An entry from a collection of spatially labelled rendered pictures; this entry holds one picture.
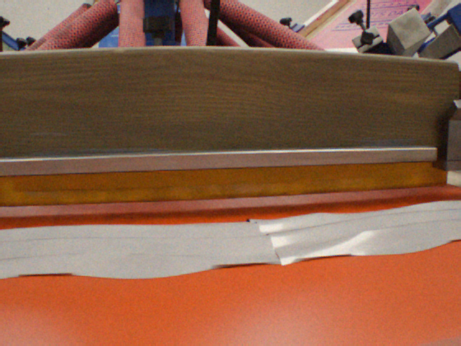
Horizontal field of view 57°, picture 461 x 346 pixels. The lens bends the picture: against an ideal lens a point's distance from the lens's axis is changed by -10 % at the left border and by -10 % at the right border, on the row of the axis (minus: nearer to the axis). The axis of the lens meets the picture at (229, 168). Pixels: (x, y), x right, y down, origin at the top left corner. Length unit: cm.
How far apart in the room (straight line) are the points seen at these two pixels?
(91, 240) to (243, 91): 13
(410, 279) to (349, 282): 3
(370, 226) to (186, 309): 13
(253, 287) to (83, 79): 16
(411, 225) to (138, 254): 14
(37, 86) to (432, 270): 24
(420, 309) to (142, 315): 10
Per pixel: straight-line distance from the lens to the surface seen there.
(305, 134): 31
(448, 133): 35
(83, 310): 18
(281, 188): 32
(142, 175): 30
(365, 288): 19
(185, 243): 22
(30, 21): 458
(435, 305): 18
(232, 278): 20
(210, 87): 29
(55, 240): 23
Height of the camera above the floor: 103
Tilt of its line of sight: 10 degrees down
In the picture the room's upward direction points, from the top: straight up
